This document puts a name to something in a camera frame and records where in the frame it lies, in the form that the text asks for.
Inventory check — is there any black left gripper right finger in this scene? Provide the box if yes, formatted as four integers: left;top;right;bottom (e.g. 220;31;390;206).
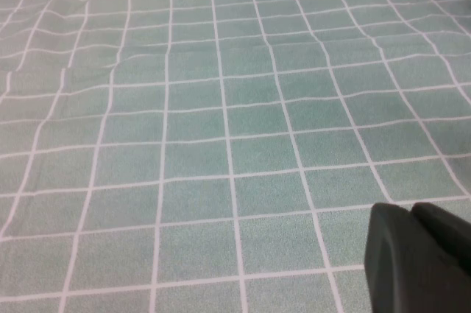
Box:
410;202;471;276

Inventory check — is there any green white-checked tablecloth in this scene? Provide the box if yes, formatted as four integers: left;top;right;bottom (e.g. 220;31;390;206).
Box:
0;0;471;313

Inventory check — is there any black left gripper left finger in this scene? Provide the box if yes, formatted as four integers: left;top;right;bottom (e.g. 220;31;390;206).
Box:
364;201;471;313

